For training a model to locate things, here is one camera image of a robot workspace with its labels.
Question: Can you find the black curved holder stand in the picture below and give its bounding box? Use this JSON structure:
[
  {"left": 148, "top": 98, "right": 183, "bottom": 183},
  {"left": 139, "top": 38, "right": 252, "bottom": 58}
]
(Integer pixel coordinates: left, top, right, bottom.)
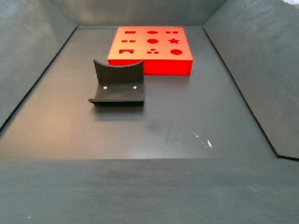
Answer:
[{"left": 88, "top": 60, "right": 145, "bottom": 105}]

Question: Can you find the red shape-sorter block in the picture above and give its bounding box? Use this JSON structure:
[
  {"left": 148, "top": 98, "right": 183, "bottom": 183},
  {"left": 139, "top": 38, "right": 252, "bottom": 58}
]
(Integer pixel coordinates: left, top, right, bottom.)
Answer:
[{"left": 107, "top": 26, "right": 193, "bottom": 75}]

